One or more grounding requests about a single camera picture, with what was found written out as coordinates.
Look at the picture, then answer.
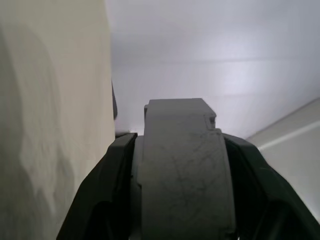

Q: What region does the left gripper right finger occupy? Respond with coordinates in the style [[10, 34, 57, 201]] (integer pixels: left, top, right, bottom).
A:
[[221, 132, 320, 240]]

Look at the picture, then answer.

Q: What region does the grey round motor housing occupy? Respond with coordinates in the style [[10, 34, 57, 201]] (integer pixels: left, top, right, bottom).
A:
[[141, 98, 237, 240]]

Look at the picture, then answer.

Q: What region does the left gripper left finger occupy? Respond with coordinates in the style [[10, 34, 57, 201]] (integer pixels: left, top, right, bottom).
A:
[[56, 132, 139, 240]]

